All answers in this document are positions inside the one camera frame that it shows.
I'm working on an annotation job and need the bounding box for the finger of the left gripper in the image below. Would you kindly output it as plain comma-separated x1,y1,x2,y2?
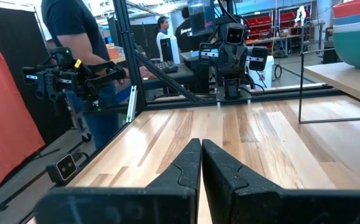
223,79,233,100
232,79,242,100

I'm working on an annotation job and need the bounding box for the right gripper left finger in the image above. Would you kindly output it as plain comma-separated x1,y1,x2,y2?
35,138,202,224

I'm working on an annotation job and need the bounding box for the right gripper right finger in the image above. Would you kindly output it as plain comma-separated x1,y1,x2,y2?
201,139,360,224

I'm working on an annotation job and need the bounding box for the green bowl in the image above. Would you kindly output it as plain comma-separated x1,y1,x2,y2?
333,28,360,70

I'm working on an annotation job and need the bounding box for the large blue bowl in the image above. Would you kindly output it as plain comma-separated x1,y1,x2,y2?
333,9,360,26

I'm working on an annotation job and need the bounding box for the red bowl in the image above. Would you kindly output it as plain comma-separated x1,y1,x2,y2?
332,0,360,19

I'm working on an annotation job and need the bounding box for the wooden shelf with black legs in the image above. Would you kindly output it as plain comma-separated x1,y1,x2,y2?
298,48,360,124

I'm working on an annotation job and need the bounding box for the white bucket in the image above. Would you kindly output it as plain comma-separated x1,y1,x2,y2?
247,55,276,90

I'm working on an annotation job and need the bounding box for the red storage bin rack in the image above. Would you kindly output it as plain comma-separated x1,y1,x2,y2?
245,11,296,41

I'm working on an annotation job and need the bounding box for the person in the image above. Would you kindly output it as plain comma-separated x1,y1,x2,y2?
156,16,172,62
175,6,214,54
41,0,158,150

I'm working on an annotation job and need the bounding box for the black keyboard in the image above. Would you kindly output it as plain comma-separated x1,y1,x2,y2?
154,60,179,74

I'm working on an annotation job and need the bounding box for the orange cloth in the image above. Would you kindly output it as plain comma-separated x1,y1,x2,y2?
0,23,46,197

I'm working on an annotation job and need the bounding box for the black curtain panel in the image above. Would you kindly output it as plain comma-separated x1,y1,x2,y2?
0,4,72,147

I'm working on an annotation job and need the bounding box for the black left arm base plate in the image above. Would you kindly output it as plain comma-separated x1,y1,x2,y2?
216,86,253,104

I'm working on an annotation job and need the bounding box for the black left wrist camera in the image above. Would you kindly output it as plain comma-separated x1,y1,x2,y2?
225,22,247,45

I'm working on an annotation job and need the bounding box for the silver metal bracket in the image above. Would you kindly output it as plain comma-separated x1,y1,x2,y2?
126,85,138,124

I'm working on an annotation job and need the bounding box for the black aluminium frame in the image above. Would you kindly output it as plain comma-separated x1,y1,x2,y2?
0,0,346,218

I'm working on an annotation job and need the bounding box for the black table-level camera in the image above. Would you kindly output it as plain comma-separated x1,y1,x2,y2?
45,153,78,184

